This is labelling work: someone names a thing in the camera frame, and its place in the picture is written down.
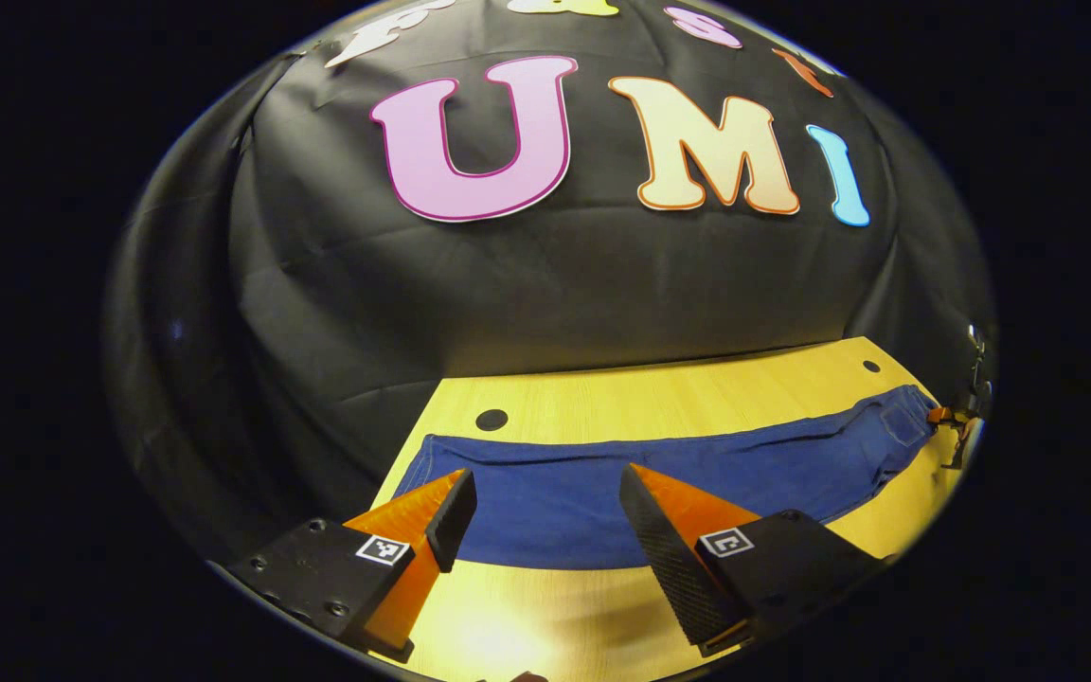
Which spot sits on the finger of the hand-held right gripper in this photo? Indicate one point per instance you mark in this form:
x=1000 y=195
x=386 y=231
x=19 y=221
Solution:
x=941 y=414

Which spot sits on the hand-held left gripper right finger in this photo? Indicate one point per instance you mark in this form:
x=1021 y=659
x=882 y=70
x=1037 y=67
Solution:
x=664 y=568

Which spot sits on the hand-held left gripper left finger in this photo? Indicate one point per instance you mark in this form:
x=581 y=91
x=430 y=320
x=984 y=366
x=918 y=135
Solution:
x=456 y=516

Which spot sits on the blue denim jeans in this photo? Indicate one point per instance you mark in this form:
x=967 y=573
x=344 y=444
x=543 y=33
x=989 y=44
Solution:
x=555 y=493

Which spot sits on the black backdrop cloth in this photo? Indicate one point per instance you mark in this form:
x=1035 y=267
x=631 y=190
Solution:
x=555 y=303

